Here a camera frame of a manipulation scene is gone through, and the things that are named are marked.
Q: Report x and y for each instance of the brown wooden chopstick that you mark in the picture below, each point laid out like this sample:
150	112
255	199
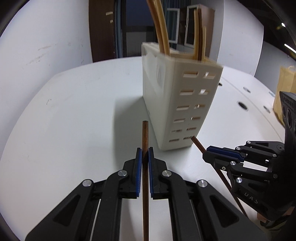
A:
157	27
197	143
164	34
145	134

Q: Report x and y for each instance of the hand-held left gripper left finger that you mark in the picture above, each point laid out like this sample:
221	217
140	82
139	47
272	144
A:
138	171

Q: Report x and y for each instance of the small table grommet cap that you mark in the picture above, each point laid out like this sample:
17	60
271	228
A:
247	90

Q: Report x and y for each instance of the dark brown wardrobe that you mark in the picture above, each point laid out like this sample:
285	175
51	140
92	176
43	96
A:
104	30

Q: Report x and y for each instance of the light bamboo chopstick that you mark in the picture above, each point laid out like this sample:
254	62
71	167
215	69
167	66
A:
204	44

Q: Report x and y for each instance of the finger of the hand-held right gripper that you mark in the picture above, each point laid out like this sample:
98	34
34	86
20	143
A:
222	151
212	161

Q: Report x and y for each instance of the dark glass balcony door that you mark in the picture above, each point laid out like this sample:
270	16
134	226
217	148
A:
138	27

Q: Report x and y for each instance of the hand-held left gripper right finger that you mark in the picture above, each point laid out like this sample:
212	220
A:
151	171

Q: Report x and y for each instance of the white window frame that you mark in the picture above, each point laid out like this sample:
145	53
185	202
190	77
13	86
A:
173	25

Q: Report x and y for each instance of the grey blue curtain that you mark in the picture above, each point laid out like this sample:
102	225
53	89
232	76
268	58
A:
120	30

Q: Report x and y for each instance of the brown paper bag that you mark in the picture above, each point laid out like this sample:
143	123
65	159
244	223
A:
285	92

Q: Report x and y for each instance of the cream slotted utensil holder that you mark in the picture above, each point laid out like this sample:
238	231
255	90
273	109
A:
166	104

